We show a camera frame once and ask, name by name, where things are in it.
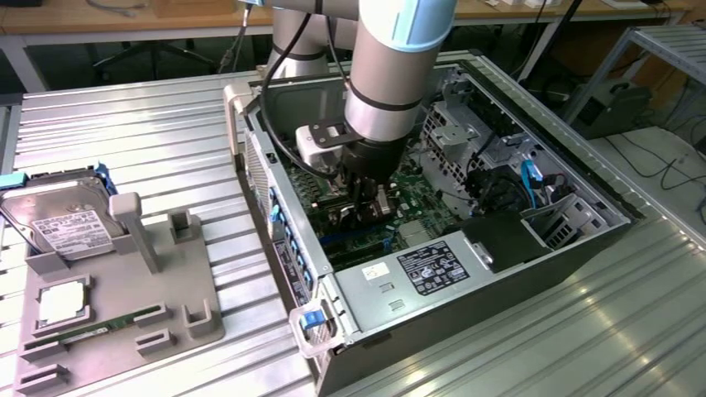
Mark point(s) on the blue disk caddy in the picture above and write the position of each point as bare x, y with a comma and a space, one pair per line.
14, 180

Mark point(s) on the loose green RAM stick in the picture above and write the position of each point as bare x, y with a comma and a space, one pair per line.
94, 328

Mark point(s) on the open black PC case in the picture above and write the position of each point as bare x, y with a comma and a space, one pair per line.
552, 281

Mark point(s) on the grey parts rack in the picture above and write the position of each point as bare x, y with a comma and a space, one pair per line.
138, 297

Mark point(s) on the silver CPU chip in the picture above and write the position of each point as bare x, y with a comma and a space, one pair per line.
61, 304

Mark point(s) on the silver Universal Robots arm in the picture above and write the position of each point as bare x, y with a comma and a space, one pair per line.
386, 62

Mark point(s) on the blue case latch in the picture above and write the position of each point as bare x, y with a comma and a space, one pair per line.
310, 320

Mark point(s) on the black plastic shroud box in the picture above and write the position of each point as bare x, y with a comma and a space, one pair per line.
502, 240

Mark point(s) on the low profile graphics card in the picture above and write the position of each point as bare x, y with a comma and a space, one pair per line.
342, 217

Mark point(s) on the silver hard disk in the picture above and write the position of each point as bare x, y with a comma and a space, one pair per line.
61, 215

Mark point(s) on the grey metal slat shelf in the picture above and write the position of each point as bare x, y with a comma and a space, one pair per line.
673, 45

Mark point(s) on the dark machine box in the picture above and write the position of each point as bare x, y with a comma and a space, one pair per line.
612, 107

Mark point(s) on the grey power supply unit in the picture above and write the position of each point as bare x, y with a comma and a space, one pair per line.
376, 306

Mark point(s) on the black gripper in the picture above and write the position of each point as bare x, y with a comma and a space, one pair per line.
373, 161

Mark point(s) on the green motherboard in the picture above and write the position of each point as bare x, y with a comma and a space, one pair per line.
425, 198

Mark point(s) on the wooden desk with white legs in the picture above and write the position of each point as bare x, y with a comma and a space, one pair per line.
607, 14

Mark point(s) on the long wooden desk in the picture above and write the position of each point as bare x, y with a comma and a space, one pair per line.
166, 16

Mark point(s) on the black chair base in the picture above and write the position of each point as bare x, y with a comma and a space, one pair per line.
154, 49

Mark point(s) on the silver disk bay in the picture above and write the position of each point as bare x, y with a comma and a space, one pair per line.
580, 215

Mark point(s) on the silver chipset heatsink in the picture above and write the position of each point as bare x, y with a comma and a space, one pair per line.
417, 233

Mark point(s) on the black expansion slot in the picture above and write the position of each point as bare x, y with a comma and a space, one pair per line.
353, 250

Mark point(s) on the silver drive cage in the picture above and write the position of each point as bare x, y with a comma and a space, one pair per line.
453, 136

